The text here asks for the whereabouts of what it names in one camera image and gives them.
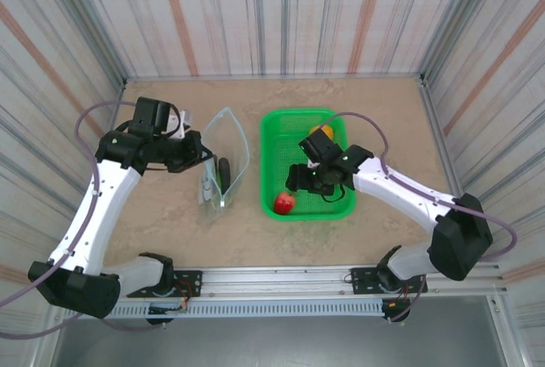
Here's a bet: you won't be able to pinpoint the red apple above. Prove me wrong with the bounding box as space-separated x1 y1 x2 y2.
272 191 296 216

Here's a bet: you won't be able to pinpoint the slotted grey cable duct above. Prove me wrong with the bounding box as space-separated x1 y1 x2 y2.
112 298 387 319

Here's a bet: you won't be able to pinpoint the clear zip-top bag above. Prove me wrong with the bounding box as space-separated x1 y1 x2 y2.
196 106 251 226

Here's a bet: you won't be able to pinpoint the green plastic basket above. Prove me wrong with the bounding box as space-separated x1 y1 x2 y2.
259 106 358 222

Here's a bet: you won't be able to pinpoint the aluminium frame profile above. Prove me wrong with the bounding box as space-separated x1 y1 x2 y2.
111 78 129 125
418 72 510 295

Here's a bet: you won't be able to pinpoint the red black base wires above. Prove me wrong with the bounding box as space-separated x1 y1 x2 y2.
393 284 413 307
172 279 191 313

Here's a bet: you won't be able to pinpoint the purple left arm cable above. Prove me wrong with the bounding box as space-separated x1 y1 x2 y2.
0 100 165 338

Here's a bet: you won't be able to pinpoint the grey metal sheet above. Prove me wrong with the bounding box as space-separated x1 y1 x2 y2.
50 296 508 367

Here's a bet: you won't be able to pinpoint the round orange fruit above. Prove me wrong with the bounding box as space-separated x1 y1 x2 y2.
309 124 336 141

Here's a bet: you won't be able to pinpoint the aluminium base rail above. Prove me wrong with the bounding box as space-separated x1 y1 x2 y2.
104 267 508 300

